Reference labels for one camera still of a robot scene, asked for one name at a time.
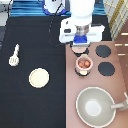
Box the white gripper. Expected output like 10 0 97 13
59 18 104 46

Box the pink pot lid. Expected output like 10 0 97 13
72 46 86 54

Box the pink pot with food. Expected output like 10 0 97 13
75 55 93 76

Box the cream slotted spatula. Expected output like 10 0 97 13
9 45 19 66

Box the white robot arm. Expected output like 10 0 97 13
59 0 105 46

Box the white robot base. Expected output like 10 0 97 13
43 0 66 15

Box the cream round plate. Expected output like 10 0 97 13
29 68 50 88

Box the dark round burner back right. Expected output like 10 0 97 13
96 45 111 58

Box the dark round burner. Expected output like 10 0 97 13
98 62 115 76
96 45 111 58

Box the black table mat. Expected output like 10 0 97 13
0 14 113 128

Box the dark round burner front right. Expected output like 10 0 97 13
98 62 115 76

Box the pink toy stove top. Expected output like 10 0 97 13
66 41 126 128

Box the large grey bowl pan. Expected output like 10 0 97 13
76 87 128 128

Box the black cable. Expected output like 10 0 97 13
48 6 68 48

